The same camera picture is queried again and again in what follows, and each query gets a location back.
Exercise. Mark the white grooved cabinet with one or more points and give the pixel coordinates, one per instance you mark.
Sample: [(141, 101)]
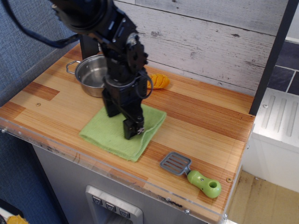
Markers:
[(273, 147)]

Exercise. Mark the black frame post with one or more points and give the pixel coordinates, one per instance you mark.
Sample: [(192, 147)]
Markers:
[(274, 54), (89, 46)]

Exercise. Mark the stainless steel pot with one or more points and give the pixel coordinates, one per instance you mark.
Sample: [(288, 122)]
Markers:
[(90, 73)]

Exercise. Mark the black left frame post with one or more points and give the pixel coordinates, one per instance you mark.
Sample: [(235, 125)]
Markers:
[(89, 46)]

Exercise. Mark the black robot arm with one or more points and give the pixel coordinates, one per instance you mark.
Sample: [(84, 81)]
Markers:
[(126, 79)]

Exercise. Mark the green cloth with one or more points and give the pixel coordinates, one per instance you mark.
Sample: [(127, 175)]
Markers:
[(108, 134)]

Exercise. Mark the black right frame post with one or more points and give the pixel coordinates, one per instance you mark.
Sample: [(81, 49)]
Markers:
[(274, 54)]

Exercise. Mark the yellow object bottom left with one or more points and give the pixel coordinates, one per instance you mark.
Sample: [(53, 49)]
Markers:
[(16, 220)]

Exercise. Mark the silver dispenser button panel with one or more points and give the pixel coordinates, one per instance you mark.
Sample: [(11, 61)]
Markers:
[(108, 209)]

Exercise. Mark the grey spatula green handle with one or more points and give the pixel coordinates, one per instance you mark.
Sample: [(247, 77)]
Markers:
[(178, 164)]

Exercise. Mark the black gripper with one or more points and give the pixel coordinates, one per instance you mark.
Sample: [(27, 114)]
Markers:
[(125, 98)]

